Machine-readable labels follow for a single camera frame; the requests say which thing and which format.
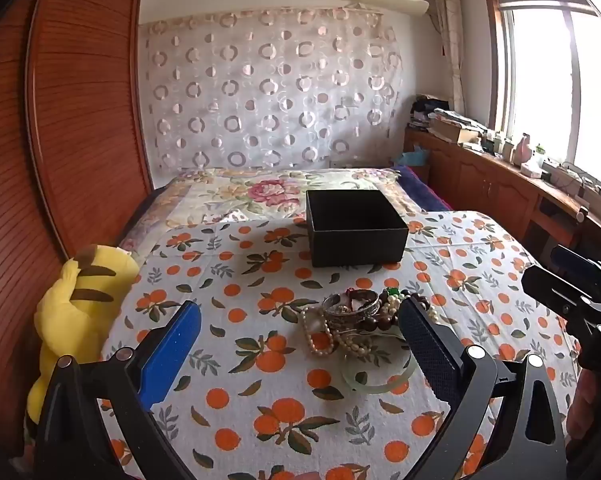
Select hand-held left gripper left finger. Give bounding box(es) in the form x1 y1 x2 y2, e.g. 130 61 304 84
33 301 202 480

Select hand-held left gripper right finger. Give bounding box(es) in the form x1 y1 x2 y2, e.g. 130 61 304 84
398 296 567 480

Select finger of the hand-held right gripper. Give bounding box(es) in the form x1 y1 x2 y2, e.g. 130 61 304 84
522 264 601 333
553 244 601 291

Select dark wooden bead bracelet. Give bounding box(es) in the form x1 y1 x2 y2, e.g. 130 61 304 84
355 294 431 335

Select jade bangle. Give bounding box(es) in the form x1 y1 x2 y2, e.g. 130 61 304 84
343 345 417 394

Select silver bangle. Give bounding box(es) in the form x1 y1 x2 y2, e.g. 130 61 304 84
322 290 381 320

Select red rope bracelet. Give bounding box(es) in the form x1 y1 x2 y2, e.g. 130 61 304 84
345 287 377 311

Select pile of jewelry bracelets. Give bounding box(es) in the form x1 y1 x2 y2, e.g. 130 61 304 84
300 290 441 361

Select black square box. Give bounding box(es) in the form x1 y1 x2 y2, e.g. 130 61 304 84
305 189 410 268

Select person's right hand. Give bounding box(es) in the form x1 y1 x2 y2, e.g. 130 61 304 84
565 367 601 463

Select yellow plush toy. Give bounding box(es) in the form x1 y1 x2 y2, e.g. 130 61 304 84
24 244 142 443

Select wooden cabinet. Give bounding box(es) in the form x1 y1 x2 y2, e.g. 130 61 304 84
403 127 601 273

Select pink ceramic figurine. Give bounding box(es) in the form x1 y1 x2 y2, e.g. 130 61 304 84
513 132 534 166

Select orange fruit print blanket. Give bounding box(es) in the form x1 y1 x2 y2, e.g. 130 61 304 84
95 210 581 480

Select dark blue blanket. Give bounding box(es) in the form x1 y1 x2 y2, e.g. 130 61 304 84
393 164 454 213

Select floral bed sheet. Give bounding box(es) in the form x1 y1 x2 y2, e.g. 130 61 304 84
120 167 421 256

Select stack of books and papers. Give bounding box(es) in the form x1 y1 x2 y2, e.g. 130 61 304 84
408 94 486 147

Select window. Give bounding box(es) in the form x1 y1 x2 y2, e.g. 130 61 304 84
485 0 601 181

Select patterned window curtain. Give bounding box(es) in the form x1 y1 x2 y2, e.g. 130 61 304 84
431 0 467 117

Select circle pattern sheer curtain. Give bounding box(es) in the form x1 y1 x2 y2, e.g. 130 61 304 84
139 7 404 173

